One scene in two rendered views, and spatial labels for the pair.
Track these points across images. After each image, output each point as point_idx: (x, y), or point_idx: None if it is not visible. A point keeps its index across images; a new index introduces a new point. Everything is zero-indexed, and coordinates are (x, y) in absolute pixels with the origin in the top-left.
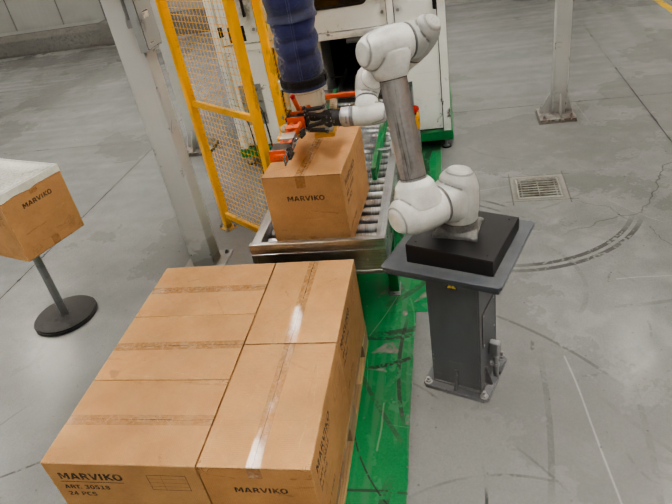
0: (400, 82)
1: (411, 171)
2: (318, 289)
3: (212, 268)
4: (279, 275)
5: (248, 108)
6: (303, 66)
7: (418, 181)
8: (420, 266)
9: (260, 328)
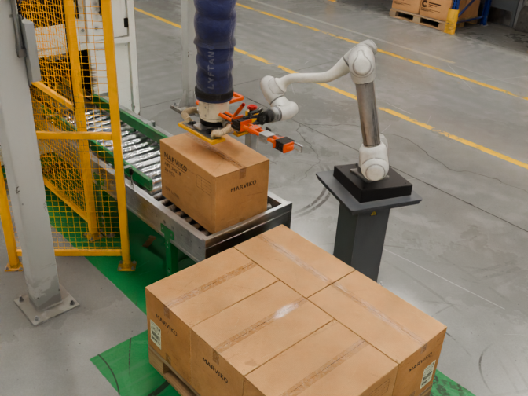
0: (373, 82)
1: (378, 138)
2: (293, 248)
3: (188, 269)
4: (251, 252)
5: (111, 126)
6: (230, 80)
7: (382, 144)
8: (370, 203)
9: (299, 285)
